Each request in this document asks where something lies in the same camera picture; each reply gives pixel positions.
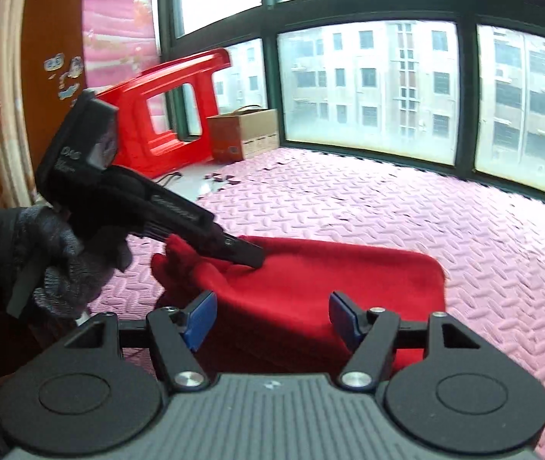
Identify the pink patterned curtain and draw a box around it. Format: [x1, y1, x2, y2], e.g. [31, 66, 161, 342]
[82, 0, 159, 89]

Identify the red plastic stool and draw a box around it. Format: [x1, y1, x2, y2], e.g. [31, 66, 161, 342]
[97, 48, 231, 179]

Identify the black gloved left hand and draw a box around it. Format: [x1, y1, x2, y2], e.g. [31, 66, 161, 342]
[0, 205, 132, 320]

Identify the brown cardboard box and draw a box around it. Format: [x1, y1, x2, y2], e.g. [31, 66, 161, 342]
[207, 105, 280, 163]

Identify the dark green window frame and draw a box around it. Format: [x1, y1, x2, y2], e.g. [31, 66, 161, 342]
[156, 0, 545, 202]

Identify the pink foam floor mat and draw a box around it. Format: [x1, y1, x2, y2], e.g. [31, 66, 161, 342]
[85, 145, 545, 460]

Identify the black cable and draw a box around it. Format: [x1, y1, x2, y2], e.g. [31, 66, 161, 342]
[155, 169, 184, 189]

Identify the red knit garment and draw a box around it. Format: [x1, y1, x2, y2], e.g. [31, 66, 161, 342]
[151, 236, 445, 377]

